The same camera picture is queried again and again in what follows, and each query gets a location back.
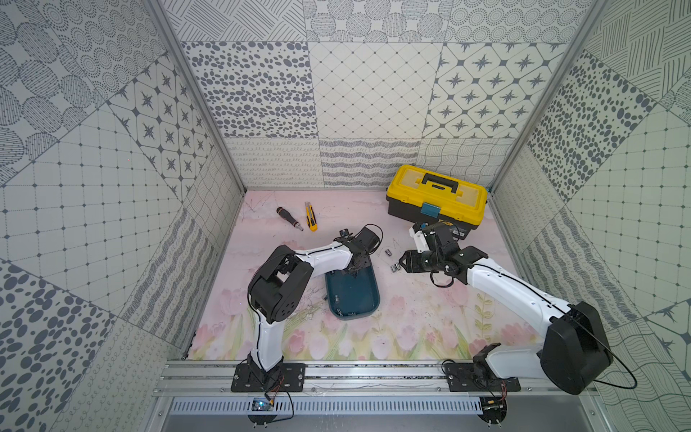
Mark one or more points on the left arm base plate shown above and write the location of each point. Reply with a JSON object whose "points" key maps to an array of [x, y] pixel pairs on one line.
{"points": [[268, 377]]}

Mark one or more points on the left controller board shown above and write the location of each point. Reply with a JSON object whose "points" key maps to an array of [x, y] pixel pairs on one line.
{"points": [[262, 412]]}

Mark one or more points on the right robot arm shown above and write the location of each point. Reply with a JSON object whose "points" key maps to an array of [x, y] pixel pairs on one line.
{"points": [[572, 351]]}

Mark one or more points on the white slotted cable duct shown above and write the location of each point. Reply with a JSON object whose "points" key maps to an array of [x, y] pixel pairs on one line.
{"points": [[332, 405]]}

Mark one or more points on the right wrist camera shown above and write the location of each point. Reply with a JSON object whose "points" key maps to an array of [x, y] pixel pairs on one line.
{"points": [[420, 234]]}

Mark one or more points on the yellow utility knife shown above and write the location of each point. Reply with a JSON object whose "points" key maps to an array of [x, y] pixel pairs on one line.
{"points": [[311, 217]]}

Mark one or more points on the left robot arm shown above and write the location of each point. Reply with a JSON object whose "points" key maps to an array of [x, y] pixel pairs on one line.
{"points": [[277, 288]]}

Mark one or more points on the controller board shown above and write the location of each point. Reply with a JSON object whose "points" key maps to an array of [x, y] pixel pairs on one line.
{"points": [[262, 412], [493, 411]]}

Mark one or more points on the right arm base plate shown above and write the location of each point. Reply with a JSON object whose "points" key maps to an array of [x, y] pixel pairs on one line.
{"points": [[468, 377]]}

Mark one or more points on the aluminium mounting rail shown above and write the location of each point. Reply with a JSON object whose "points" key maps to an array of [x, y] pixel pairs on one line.
{"points": [[331, 378]]}

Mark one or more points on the right controller board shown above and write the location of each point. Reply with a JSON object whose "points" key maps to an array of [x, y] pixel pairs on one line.
{"points": [[493, 411]]}

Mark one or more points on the teal plastic storage tray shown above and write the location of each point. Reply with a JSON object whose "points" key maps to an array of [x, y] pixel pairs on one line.
{"points": [[352, 296]]}

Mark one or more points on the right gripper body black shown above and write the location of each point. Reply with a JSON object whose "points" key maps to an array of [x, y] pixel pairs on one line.
{"points": [[419, 263]]}

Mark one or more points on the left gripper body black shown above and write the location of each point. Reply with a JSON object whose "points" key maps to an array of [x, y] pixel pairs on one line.
{"points": [[358, 258]]}

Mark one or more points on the yellow black toolbox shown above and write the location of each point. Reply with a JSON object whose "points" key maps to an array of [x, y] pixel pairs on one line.
{"points": [[419, 195]]}

